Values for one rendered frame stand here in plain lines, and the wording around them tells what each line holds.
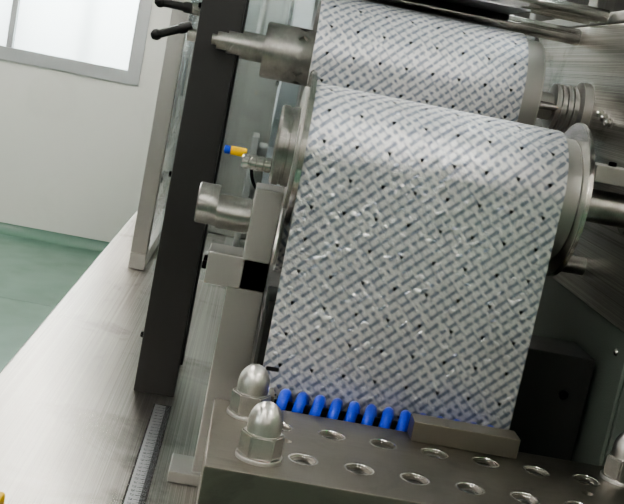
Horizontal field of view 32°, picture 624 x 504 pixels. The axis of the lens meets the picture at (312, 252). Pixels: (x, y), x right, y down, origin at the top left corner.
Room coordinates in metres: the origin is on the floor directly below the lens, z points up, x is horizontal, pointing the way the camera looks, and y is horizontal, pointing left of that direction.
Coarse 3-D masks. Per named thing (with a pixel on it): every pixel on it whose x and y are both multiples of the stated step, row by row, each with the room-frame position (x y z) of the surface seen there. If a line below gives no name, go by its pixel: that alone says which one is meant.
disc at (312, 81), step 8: (312, 72) 0.99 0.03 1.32; (312, 80) 0.97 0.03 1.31; (312, 88) 0.96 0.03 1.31; (312, 96) 0.96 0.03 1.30; (312, 104) 0.95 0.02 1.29; (312, 112) 0.95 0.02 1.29; (304, 128) 0.94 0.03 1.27; (304, 136) 0.94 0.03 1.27; (304, 144) 0.94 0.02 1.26; (304, 152) 0.94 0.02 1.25; (296, 168) 0.94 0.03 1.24; (296, 176) 0.94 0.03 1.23; (296, 184) 0.94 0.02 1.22; (296, 192) 0.94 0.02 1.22; (288, 200) 0.97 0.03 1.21; (288, 208) 0.96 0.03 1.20; (288, 216) 0.96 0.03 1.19
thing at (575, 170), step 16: (304, 96) 0.98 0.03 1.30; (304, 112) 0.96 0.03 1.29; (576, 144) 1.01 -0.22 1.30; (576, 160) 0.99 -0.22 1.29; (576, 176) 0.98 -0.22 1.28; (288, 192) 0.97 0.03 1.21; (576, 192) 0.97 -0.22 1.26; (576, 208) 0.97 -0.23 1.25; (560, 224) 0.97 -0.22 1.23; (560, 240) 0.98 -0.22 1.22
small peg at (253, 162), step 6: (246, 156) 1.00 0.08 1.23; (252, 156) 1.00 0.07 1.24; (258, 156) 1.00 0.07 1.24; (246, 162) 0.99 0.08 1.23; (252, 162) 0.99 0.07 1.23; (258, 162) 1.00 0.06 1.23; (264, 162) 1.00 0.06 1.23; (270, 162) 1.00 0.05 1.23; (246, 168) 1.00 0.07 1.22; (252, 168) 1.00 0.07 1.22; (258, 168) 1.00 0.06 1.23; (264, 168) 1.00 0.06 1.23; (270, 168) 1.00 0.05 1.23
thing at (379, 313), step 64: (320, 256) 0.95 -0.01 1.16; (384, 256) 0.95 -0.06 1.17; (448, 256) 0.96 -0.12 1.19; (512, 256) 0.96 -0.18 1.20; (320, 320) 0.95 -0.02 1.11; (384, 320) 0.95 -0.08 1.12; (448, 320) 0.96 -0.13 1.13; (512, 320) 0.96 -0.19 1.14; (320, 384) 0.95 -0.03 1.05; (384, 384) 0.95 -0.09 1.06; (448, 384) 0.96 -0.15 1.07; (512, 384) 0.96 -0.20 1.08
